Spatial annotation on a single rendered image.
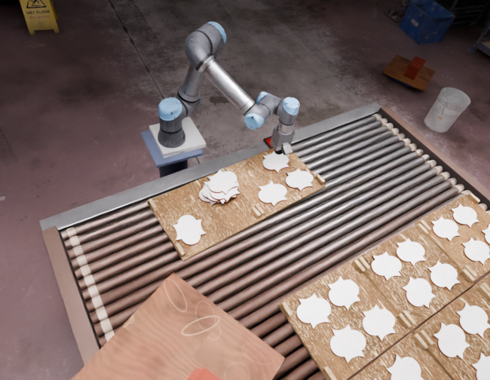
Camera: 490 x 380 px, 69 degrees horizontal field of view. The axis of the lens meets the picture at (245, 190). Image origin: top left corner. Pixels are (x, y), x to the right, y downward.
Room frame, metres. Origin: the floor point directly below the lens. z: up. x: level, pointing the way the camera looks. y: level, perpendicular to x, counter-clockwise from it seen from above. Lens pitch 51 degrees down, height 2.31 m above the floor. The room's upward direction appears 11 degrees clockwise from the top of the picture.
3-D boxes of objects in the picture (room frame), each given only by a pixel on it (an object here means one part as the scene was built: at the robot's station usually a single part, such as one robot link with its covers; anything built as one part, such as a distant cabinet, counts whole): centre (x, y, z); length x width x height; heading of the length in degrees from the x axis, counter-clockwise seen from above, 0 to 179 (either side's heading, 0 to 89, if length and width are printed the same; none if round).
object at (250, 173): (1.22, -0.14, 0.93); 0.41 x 0.35 x 0.02; 133
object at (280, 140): (1.31, -0.14, 1.12); 0.12 x 0.09 x 0.16; 34
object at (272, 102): (1.35, -0.03, 1.28); 0.11 x 0.11 x 0.08; 69
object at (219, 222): (0.94, 0.17, 0.93); 0.41 x 0.35 x 0.02; 133
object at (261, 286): (0.86, -0.40, 0.90); 1.95 x 0.05 x 0.05; 130
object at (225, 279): (0.94, -0.34, 0.90); 1.95 x 0.05 x 0.05; 130
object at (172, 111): (1.41, 0.45, 1.06); 0.13 x 0.12 x 0.14; 159
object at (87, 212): (1.38, 0.03, 0.89); 2.08 x 0.08 x 0.06; 130
